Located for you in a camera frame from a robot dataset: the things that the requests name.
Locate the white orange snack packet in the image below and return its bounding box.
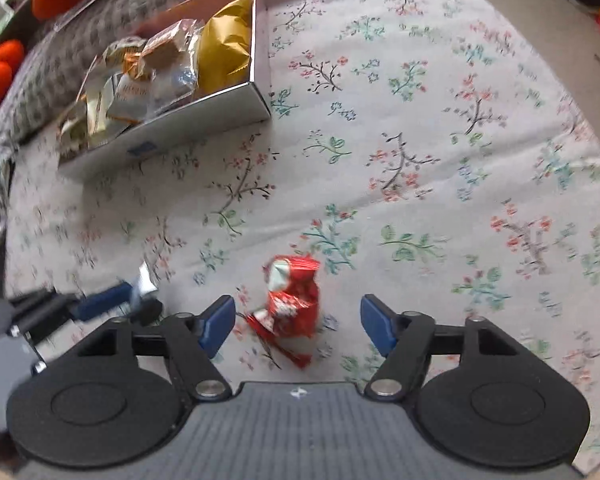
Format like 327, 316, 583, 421
102, 37, 152, 80

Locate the large yellow snack packet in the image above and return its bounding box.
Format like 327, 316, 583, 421
197, 0, 255, 96

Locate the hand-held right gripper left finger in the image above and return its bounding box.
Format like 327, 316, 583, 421
77, 295, 237, 402

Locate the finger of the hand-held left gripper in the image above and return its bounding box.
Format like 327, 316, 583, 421
127, 297, 164, 326
9, 281, 135, 347

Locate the small orange pumpkin cushion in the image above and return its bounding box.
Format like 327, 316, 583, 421
0, 40, 26, 133

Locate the red snack packet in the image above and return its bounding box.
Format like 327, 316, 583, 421
245, 255, 323, 370

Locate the grey quilted blanket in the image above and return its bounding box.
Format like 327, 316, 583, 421
0, 0, 331, 241

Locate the small silver snack packet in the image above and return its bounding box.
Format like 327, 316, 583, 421
134, 262, 159, 306

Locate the white cardboard box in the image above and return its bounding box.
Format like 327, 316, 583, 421
57, 0, 272, 183

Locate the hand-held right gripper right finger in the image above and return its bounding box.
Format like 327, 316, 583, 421
360, 294, 523, 401

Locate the floral bed sheet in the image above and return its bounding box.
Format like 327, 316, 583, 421
2, 0, 600, 466

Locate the silver brown snack packet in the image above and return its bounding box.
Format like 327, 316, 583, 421
140, 19, 202, 111

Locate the silver gold snack packet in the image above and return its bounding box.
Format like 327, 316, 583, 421
87, 72, 153, 137
57, 102, 94, 155

